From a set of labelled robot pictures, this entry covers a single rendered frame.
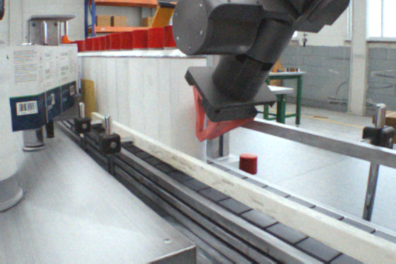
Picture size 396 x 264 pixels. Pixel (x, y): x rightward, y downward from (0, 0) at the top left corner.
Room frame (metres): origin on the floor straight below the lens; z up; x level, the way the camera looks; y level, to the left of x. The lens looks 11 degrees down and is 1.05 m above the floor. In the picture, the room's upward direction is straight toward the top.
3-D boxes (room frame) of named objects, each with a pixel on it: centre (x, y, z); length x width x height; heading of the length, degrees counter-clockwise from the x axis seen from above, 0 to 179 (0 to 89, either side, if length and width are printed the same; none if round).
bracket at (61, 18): (0.85, 0.39, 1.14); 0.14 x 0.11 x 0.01; 34
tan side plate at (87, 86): (0.79, 0.27, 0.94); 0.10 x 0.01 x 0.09; 34
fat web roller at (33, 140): (0.57, 0.30, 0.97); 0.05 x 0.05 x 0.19
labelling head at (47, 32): (0.86, 0.38, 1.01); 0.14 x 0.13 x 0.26; 34
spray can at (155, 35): (0.57, 0.07, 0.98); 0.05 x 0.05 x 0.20
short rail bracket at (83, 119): (0.66, 0.22, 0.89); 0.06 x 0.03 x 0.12; 124
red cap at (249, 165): (0.60, -0.09, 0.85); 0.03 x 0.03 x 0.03
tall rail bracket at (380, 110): (0.33, -0.18, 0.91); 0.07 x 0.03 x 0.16; 124
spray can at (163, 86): (0.53, 0.04, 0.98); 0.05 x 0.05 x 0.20
